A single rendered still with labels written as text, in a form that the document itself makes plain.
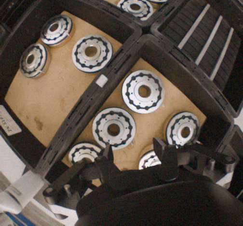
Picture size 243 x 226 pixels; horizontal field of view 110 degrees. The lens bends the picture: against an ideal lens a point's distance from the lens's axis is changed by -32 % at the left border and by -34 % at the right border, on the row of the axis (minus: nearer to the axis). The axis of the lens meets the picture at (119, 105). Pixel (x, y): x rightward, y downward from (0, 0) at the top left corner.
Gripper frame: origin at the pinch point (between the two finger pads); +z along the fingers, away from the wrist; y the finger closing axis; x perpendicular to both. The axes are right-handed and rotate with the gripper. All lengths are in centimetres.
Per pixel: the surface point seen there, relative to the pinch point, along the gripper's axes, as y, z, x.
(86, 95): -6.5, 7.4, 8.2
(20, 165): -57, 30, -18
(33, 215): -178, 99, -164
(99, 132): -6.6, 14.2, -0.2
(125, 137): -0.9, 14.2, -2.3
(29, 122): -29.4, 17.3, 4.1
